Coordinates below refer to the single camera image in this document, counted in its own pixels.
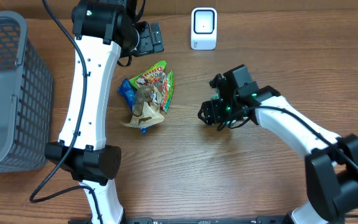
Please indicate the grey plastic mesh basket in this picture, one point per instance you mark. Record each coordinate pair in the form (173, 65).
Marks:
(26, 92)

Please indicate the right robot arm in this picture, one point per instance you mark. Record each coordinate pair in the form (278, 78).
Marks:
(331, 161)

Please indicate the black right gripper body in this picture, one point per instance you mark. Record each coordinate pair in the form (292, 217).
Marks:
(222, 109)

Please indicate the green Haribo candy bag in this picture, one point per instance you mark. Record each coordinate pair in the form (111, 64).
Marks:
(156, 76)

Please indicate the white barcode scanner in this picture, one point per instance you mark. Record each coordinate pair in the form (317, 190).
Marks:
(204, 28)

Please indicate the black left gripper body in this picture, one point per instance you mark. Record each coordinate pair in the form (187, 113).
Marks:
(145, 45)

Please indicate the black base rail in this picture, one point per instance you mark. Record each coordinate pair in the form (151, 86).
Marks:
(257, 220)

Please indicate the blue snack packet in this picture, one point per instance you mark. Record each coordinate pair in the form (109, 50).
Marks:
(126, 90)

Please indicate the teal wipes packet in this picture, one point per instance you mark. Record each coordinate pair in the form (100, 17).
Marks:
(215, 96)

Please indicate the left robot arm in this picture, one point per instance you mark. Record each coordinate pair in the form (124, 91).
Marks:
(103, 32)

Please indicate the brown nut snack bag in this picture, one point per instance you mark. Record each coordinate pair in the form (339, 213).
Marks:
(146, 108)

